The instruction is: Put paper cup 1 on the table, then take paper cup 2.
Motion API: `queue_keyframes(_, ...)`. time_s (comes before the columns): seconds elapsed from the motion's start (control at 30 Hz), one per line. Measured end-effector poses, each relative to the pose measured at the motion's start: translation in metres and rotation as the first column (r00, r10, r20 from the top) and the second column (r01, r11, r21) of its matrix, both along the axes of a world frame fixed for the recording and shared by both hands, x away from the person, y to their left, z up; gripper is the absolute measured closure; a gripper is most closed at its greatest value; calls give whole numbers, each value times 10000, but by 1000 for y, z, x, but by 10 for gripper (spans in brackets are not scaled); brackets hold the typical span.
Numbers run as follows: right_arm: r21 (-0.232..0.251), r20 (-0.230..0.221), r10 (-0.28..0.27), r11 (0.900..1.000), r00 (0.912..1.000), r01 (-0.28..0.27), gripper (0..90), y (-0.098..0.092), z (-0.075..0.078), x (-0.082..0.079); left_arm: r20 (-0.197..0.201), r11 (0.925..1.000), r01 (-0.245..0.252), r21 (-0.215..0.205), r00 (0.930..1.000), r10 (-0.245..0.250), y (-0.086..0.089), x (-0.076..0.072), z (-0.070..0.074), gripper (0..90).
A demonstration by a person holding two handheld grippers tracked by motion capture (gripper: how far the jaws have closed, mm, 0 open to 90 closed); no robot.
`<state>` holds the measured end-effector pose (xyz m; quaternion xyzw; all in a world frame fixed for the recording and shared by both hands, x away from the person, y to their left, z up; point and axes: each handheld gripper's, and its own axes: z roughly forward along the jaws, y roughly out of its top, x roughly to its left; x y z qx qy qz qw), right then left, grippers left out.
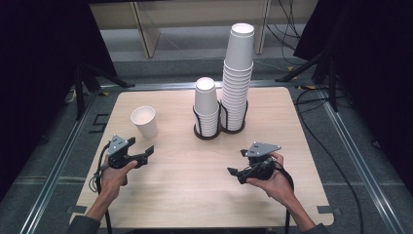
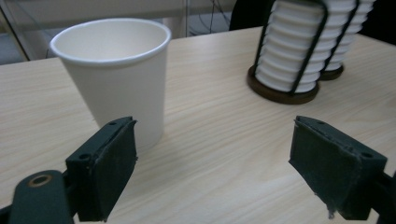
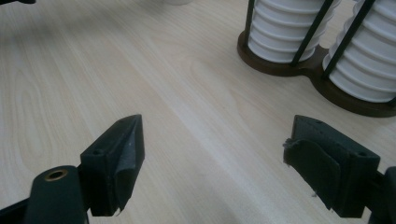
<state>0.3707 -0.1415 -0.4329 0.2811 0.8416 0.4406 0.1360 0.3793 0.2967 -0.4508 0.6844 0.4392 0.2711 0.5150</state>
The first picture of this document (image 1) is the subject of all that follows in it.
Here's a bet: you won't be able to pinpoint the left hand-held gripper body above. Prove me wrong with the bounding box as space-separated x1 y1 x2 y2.
105 135 147 170

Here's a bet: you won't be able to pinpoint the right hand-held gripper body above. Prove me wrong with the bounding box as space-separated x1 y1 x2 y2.
238 140 282 184

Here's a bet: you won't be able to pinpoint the white paper cup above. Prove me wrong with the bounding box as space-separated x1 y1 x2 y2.
130 105 159 139

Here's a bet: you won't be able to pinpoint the black double cup holder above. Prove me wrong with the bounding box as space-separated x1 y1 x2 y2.
192 99 249 141

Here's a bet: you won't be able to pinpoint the short stack of white cups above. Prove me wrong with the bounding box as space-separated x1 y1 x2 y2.
193 76 220 137

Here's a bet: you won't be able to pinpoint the tall stack of white cups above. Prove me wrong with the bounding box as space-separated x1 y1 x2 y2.
220 22 255 132

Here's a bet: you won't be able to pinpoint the person's left hand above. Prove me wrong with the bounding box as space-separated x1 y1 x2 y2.
100 160 138 199

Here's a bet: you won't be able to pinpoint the person's right hand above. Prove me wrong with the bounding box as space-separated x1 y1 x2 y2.
245 152 295 206

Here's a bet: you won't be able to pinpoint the black metal stand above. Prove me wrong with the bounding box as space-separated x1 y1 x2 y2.
73 62 135 121
275 52 340 113

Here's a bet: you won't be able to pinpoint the black tape strip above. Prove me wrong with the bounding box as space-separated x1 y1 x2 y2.
316 205 342 216
66 205 88 215

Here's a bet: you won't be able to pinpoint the person's grey left sleeve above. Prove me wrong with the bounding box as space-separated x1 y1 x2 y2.
66 214 101 234

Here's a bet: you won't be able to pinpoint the person's grey sleeve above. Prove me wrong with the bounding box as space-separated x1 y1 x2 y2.
66 214 101 234
303 222 332 234

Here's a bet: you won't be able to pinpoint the person's grey right sleeve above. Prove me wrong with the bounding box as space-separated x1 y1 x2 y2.
303 222 332 234

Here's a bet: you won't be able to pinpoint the black curtain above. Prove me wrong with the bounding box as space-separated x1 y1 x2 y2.
293 0 413 196
0 0 118 199

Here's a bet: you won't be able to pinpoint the light wooden shelf unit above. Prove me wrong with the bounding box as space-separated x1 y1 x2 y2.
89 0 272 59

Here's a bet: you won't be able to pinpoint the left hand-held gripper cable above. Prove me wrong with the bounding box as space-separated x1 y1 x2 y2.
89 142 114 234

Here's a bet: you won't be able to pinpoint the hand-held gripper cable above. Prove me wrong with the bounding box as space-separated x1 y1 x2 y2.
274 160 295 234
89 142 114 234

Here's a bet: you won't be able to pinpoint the right hand-held gripper cable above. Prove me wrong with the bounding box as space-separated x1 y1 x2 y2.
274 160 295 234

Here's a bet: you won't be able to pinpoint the aluminium floor rail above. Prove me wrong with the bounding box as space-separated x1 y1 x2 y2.
96 80 300 93
19 94 98 234
319 91 407 234

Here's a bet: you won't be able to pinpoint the long black floor cable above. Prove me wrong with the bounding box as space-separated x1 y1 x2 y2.
293 87 364 234

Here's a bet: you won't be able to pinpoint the black hanging cables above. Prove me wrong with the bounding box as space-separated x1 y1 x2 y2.
266 0 303 66

